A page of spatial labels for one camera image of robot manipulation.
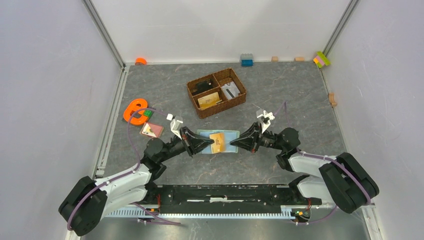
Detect curved wooden arch block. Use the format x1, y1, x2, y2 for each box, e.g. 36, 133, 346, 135
328, 92, 338, 108

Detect gold credit card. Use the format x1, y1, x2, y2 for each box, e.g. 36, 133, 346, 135
209, 132, 226, 154
197, 92, 222, 110

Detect orange round cap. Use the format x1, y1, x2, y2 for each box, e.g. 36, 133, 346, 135
134, 57, 147, 66

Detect black item in basket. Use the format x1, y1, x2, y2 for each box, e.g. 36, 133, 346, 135
193, 79, 214, 96

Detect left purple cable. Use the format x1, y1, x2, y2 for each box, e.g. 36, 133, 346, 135
66, 107, 170, 232

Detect white slotted cable duct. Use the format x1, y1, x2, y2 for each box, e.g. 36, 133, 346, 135
106, 205, 295, 220

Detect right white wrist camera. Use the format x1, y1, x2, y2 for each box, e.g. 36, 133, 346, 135
256, 108, 275, 134

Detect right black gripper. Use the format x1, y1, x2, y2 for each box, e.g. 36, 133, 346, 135
229, 122, 285, 154

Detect white cards in basket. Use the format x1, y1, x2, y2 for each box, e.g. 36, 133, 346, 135
221, 81, 241, 100

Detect orange letter e toy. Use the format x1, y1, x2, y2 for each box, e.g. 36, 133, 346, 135
123, 98, 150, 126

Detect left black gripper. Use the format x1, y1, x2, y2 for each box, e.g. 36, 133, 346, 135
159, 125, 214, 162

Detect blue grey lego stack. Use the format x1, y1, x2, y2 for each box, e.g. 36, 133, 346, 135
240, 53, 254, 67

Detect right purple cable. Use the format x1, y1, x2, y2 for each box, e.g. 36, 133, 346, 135
273, 101, 373, 225

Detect green pink lego stack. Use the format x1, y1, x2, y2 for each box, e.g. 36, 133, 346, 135
313, 51, 331, 69

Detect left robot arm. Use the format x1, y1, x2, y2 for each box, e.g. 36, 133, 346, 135
58, 126, 214, 237

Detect green toy block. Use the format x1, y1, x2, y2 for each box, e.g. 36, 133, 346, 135
142, 110, 154, 119

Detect pink square card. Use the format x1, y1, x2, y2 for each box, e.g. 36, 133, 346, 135
139, 122, 164, 138

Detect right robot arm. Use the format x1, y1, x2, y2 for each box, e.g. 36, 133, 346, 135
230, 122, 380, 214

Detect purple cable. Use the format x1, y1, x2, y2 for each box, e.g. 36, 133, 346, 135
273, 101, 373, 225
66, 107, 170, 232

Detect light blue card holder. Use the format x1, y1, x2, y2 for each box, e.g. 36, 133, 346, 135
196, 129, 240, 153

